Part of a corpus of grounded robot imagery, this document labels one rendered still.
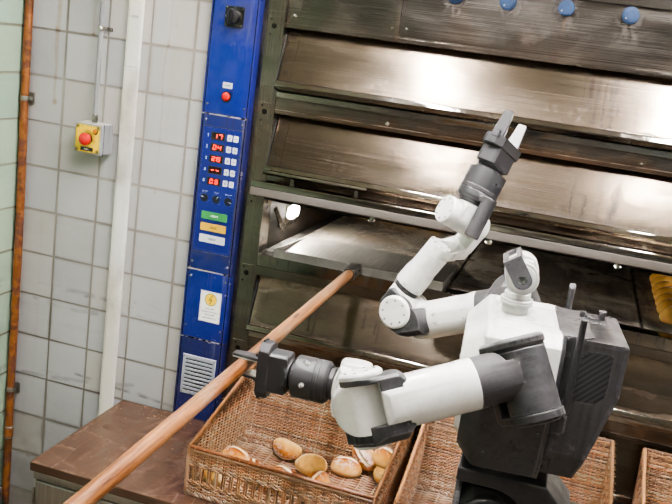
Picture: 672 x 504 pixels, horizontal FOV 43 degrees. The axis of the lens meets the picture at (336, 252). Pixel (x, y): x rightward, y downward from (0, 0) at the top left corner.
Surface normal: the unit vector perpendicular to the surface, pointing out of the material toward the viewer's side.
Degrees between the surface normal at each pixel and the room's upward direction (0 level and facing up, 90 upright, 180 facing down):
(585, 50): 90
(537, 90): 70
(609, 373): 90
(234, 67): 90
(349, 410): 94
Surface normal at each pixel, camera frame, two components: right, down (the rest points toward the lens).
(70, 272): -0.29, 0.18
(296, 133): -0.22, -0.15
